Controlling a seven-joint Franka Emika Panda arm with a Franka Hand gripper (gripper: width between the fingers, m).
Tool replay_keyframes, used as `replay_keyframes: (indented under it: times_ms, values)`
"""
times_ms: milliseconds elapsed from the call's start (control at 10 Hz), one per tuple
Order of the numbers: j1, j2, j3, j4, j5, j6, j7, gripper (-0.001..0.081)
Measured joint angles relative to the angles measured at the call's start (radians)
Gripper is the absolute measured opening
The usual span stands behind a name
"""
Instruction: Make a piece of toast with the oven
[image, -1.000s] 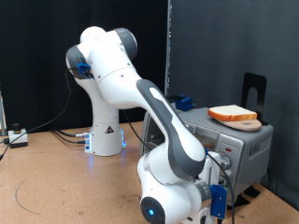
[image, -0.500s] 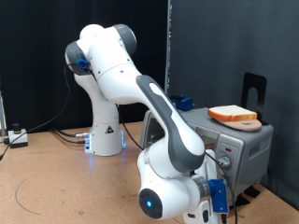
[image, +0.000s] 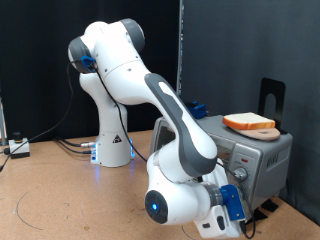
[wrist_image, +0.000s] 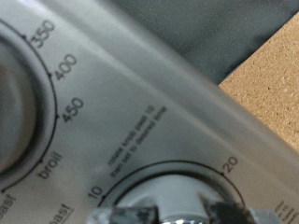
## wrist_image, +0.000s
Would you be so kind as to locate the silver oven knob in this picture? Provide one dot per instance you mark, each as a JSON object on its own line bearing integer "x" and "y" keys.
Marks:
{"x": 12, "y": 109}
{"x": 174, "y": 196}

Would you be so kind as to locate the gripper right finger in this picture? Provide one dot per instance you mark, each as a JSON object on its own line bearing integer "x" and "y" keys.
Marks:
{"x": 224, "y": 214}

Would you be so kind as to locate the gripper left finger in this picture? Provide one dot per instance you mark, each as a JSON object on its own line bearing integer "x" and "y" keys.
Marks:
{"x": 124, "y": 215}

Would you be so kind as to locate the grey backdrop curtain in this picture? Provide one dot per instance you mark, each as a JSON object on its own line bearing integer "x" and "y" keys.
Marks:
{"x": 202, "y": 31}

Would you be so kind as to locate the silver toaster oven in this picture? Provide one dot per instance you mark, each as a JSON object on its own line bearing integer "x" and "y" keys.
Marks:
{"x": 124, "y": 109}

